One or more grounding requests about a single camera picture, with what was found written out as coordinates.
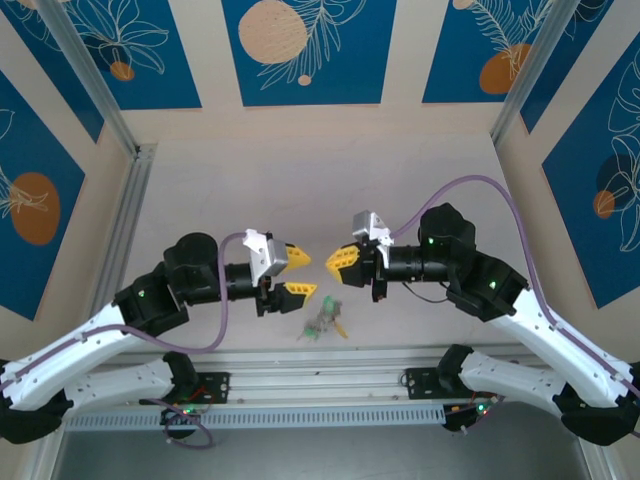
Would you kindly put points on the keyring with keys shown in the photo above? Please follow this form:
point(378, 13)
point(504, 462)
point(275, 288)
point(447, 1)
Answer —
point(316, 325)

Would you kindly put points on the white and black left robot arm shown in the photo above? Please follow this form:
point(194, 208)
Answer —
point(65, 350)

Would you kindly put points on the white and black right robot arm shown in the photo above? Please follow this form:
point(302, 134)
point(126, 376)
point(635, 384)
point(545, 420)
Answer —
point(560, 350)

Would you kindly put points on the aluminium base beam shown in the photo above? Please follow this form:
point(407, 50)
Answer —
point(320, 385)

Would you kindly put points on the aluminium table side rail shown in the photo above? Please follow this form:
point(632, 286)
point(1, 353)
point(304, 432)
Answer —
point(132, 210)

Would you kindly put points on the blue floral wall panel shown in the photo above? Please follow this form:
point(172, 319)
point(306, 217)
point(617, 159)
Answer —
point(150, 50)
point(480, 50)
point(35, 225)
point(310, 50)
point(575, 65)
point(600, 225)
point(50, 75)

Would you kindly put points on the aluminium frame post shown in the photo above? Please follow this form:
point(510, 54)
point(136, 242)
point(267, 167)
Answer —
point(535, 65)
point(85, 65)

